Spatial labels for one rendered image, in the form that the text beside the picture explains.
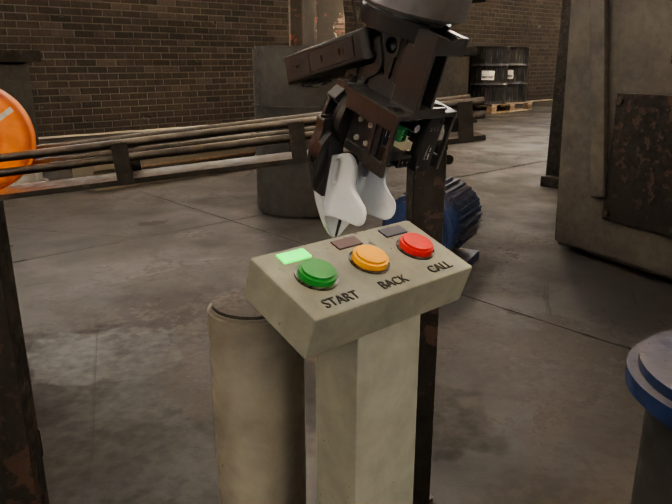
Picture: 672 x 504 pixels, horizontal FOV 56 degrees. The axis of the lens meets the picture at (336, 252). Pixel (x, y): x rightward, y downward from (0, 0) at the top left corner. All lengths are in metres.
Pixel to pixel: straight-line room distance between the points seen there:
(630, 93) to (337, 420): 2.17
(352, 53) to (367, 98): 0.04
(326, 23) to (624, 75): 2.71
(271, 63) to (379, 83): 2.85
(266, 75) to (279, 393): 2.71
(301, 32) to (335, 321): 4.63
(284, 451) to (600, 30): 2.26
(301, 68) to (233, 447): 0.48
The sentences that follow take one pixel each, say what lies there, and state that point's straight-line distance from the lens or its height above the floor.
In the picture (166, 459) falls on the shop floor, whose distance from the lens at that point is 1.46.
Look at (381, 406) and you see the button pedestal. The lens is 0.72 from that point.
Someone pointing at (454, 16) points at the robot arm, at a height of 0.84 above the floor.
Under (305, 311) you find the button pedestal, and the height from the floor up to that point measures 0.59.
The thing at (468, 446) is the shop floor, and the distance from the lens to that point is 1.49.
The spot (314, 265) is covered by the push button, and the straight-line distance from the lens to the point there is 0.64.
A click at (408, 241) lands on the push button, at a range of 0.73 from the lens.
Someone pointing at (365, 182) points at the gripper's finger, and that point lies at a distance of 0.59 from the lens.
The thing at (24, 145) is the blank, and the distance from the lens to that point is 1.00.
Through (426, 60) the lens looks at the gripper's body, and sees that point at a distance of 0.49.
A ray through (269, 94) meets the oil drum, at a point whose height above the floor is 0.64.
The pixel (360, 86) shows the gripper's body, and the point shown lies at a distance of 0.53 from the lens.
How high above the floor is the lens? 0.81
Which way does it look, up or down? 17 degrees down
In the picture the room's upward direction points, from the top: straight up
